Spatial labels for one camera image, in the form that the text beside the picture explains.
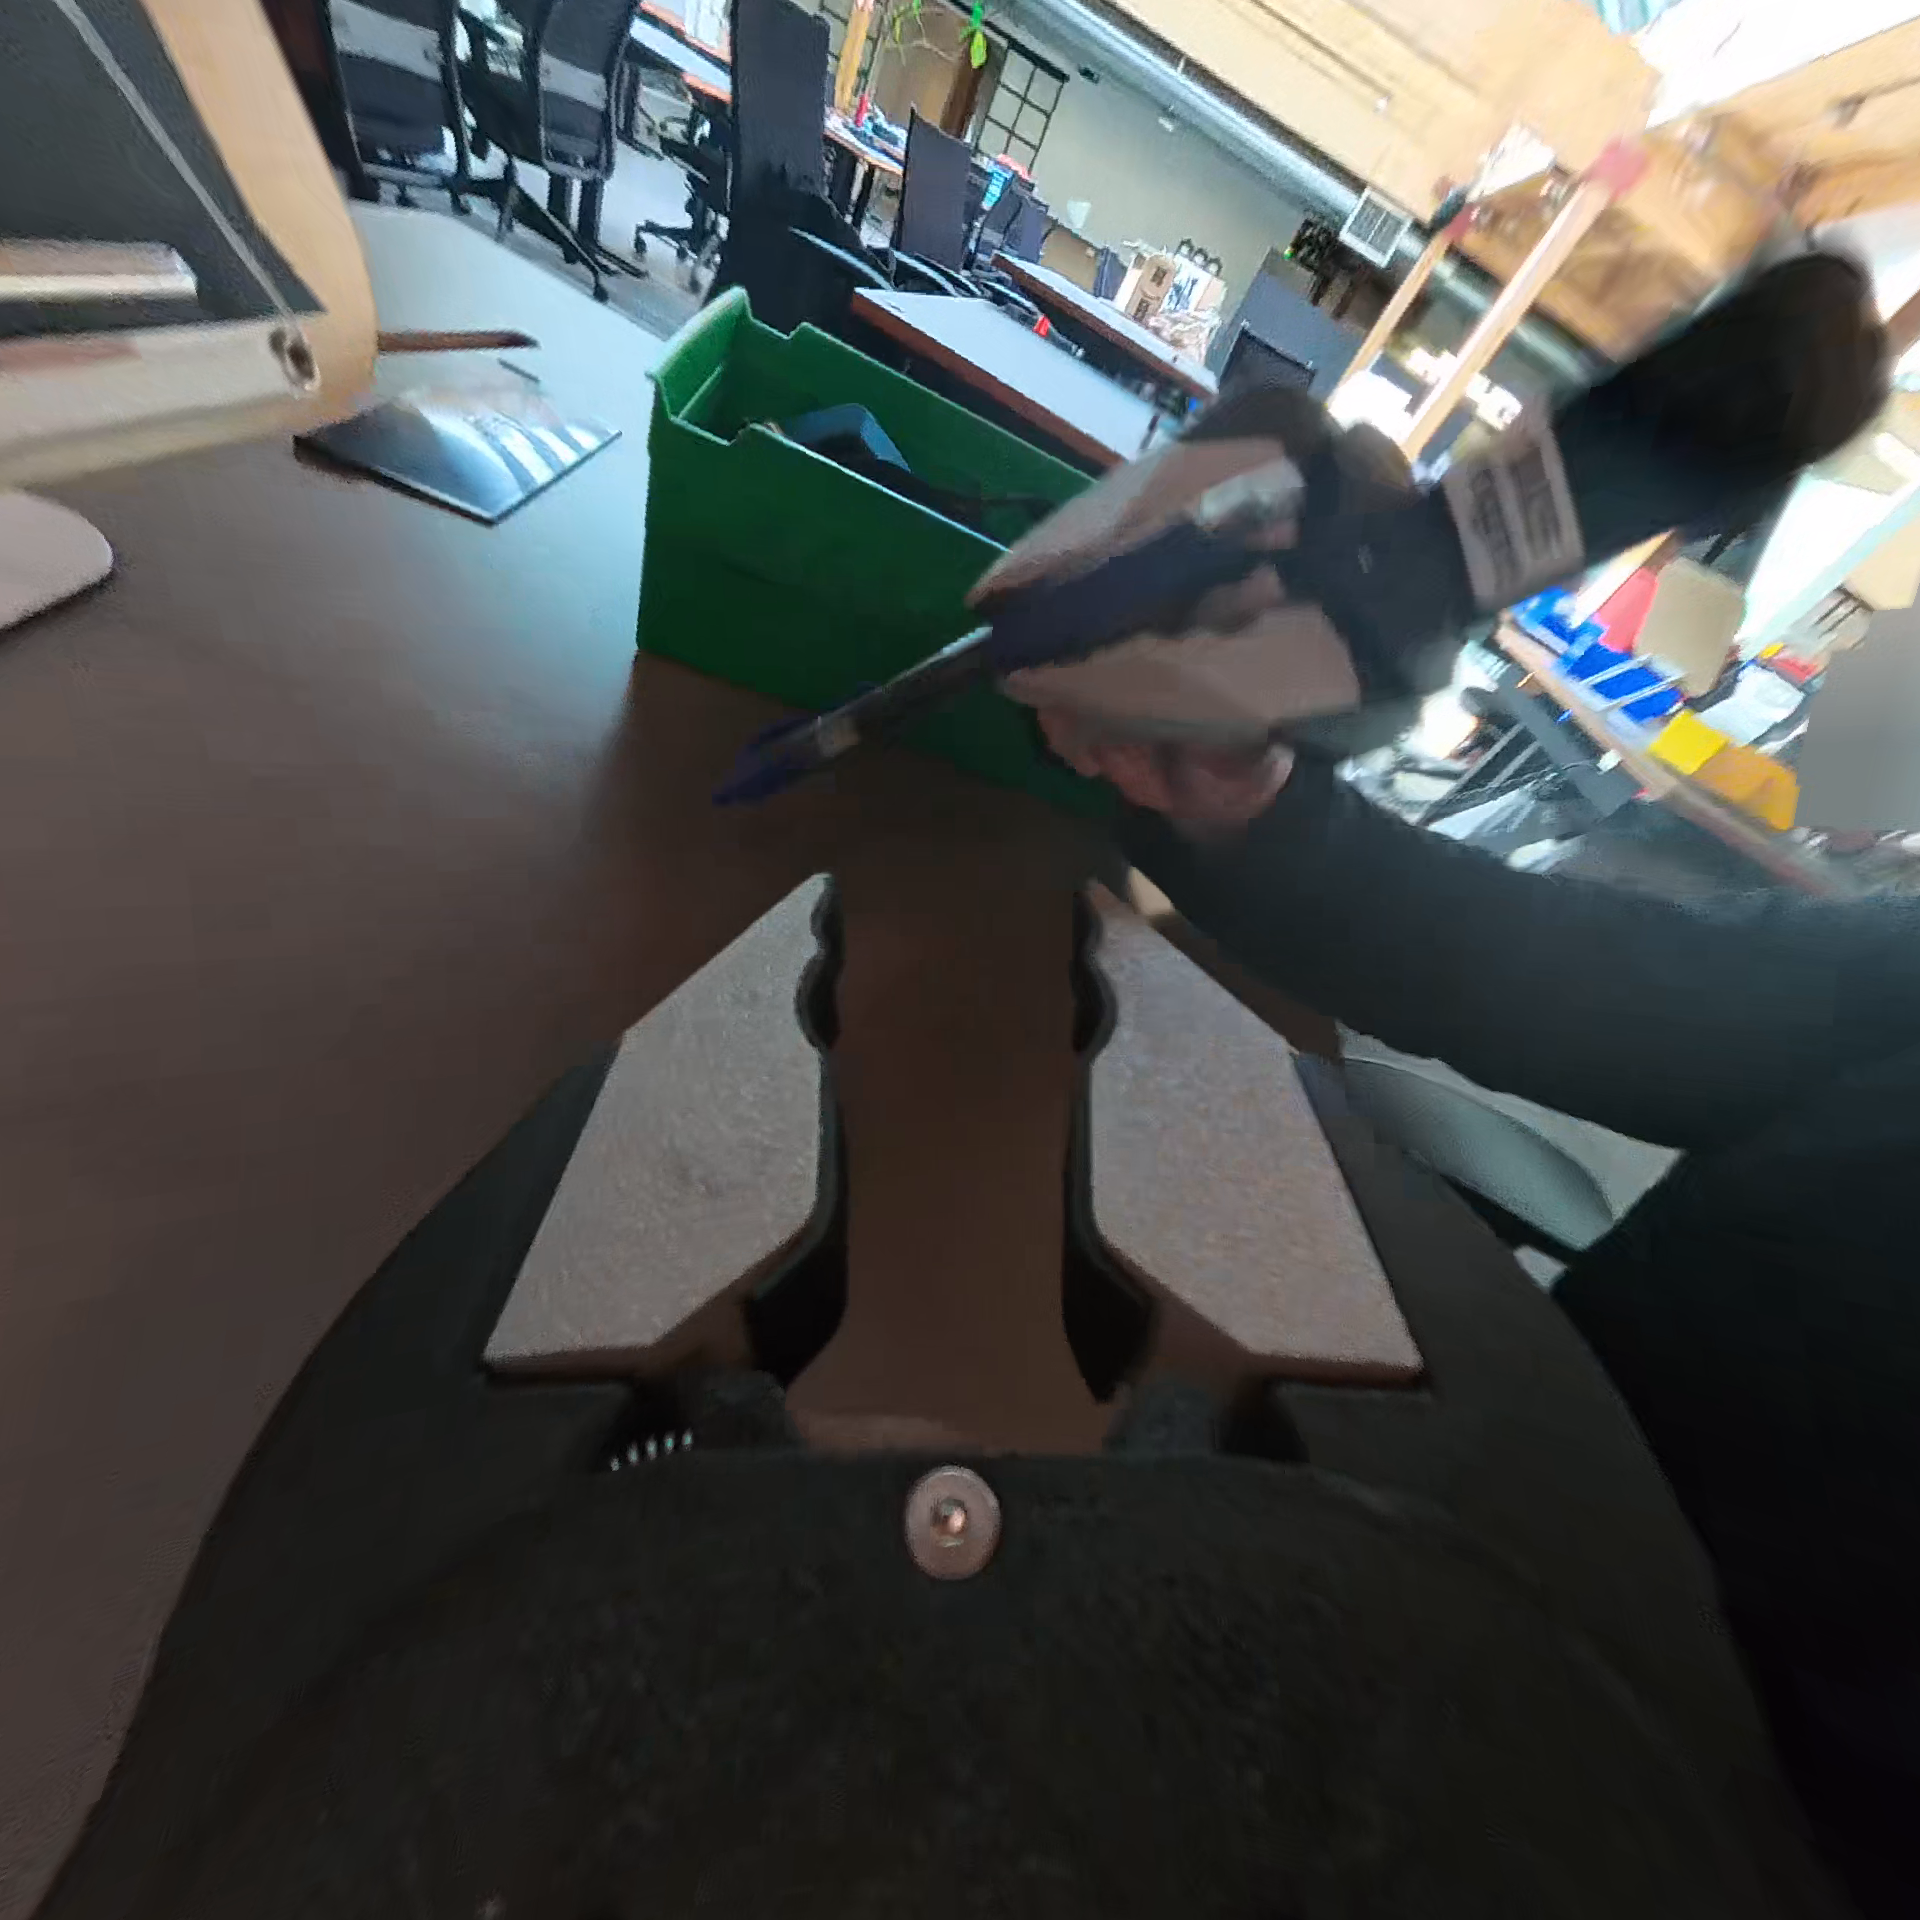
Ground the blue pouch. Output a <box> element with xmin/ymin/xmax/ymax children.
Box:
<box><xmin>779</xmin><ymin>403</ymin><xmax>912</xmax><ymax>473</ymax></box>

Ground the person's dark clothed body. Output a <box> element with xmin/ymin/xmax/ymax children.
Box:
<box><xmin>1552</xmin><ymin>1035</ymin><xmax>1920</xmax><ymax>1920</ymax></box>

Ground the person's right hand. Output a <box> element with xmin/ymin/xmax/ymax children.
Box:
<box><xmin>1035</xmin><ymin>710</ymin><xmax>1299</xmax><ymax>837</ymax></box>

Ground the grey top desk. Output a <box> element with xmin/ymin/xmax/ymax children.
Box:
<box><xmin>852</xmin><ymin>286</ymin><xmax>1222</xmax><ymax>470</ymax></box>

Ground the person's right forearm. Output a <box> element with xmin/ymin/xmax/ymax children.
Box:
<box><xmin>1118</xmin><ymin>757</ymin><xmax>1920</xmax><ymax>1164</ymax></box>

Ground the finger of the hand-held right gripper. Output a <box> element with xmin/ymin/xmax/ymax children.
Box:
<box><xmin>967</xmin><ymin>440</ymin><xmax>1310</xmax><ymax>609</ymax></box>
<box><xmin>1001</xmin><ymin>598</ymin><xmax>1367</xmax><ymax>749</ymax></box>

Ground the blue storage bin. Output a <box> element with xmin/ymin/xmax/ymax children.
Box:
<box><xmin>1511</xmin><ymin>590</ymin><xmax>1684</xmax><ymax>724</ymax></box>

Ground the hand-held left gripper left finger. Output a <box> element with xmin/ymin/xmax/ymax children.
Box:
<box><xmin>482</xmin><ymin>873</ymin><xmax>848</xmax><ymax>1386</ymax></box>

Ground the green plastic bin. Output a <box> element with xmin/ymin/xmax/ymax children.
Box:
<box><xmin>639</xmin><ymin>288</ymin><xmax>1126</xmax><ymax>825</ymax></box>

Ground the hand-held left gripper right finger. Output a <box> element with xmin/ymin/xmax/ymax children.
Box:
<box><xmin>1063</xmin><ymin>884</ymin><xmax>1426</xmax><ymax>1396</ymax></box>

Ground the black board book stand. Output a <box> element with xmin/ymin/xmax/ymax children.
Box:
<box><xmin>0</xmin><ymin>0</ymin><xmax>380</xmax><ymax>634</ymax></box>

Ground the dark mouse pad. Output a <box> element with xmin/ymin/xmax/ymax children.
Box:
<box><xmin>295</xmin><ymin>376</ymin><xmax>623</xmax><ymax>528</ymax></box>

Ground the blue ballpoint pen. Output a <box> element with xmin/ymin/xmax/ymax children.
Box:
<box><xmin>711</xmin><ymin>528</ymin><xmax>1279</xmax><ymax>806</ymax></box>

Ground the yellow storage bin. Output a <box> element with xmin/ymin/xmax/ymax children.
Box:
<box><xmin>1650</xmin><ymin>709</ymin><xmax>1801</xmax><ymax>832</ymax></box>

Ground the pale grey chair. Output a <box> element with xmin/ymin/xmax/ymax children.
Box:
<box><xmin>1339</xmin><ymin>1049</ymin><xmax>1618</xmax><ymax>1250</ymax></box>

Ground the black office chair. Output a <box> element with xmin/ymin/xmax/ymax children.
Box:
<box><xmin>323</xmin><ymin>0</ymin><xmax>482</xmax><ymax>213</ymax></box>
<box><xmin>708</xmin><ymin>0</ymin><xmax>903</xmax><ymax>346</ymax></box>
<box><xmin>457</xmin><ymin>0</ymin><xmax>649</xmax><ymax>302</ymax></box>
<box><xmin>892</xmin><ymin>112</ymin><xmax>1000</xmax><ymax>302</ymax></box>

